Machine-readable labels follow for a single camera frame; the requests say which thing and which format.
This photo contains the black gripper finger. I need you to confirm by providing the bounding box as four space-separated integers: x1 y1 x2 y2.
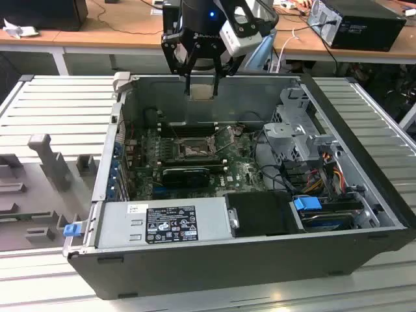
210 48 245 98
161 32 199 96

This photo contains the silver square CPU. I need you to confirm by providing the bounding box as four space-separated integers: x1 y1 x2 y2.
189 84 215 101

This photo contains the CPU socket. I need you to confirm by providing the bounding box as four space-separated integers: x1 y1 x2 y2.
177 136 217 157

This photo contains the black upright panel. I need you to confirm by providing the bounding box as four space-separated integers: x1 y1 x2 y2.
162 6 182 35

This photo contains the pale blue teach pendant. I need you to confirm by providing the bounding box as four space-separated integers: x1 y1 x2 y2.
248 32 277 71

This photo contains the grey plastic case latch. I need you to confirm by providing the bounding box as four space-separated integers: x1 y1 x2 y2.
112 71 131 94

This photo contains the green motherboard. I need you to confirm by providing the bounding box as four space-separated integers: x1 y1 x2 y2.
125 125 270 201

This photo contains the green RAM stick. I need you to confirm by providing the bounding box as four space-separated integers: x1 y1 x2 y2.
161 161 228 173
0 211 53 219

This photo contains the silver metal drive cage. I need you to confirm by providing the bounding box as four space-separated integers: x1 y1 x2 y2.
263 86 345 170

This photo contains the wooden top desk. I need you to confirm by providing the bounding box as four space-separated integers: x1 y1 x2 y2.
272 6 416 75
0 0 183 77

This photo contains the black graphics card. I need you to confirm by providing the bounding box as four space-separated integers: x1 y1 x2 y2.
162 167 211 188

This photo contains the large black box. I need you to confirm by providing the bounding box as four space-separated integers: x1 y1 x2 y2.
0 0 88 32

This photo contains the hard disk in blue carrier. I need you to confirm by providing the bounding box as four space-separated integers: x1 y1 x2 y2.
292 196 360 233

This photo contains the crumpled white paper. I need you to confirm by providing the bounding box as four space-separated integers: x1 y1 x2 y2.
2 18 40 40

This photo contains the black desktop computer tower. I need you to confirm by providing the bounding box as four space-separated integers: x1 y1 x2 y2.
307 0 407 53

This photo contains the grey power supply with label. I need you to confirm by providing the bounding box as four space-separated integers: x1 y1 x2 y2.
96 198 233 250

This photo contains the black open PC case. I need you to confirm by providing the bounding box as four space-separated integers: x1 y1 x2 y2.
61 73 416 302

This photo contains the grey parts rack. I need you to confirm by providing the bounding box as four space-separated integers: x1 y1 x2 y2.
0 133 101 253

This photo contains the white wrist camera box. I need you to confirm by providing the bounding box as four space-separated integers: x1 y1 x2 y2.
218 14 263 58

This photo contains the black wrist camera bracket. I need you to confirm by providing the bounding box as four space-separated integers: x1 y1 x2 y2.
224 0 280 38

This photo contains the thick black cable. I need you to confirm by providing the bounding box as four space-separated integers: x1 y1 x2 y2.
253 129 293 196

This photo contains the white cable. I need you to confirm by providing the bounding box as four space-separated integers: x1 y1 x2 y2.
268 28 302 74

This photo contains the yellow red power wire bundle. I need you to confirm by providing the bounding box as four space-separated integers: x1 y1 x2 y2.
302 162 347 194

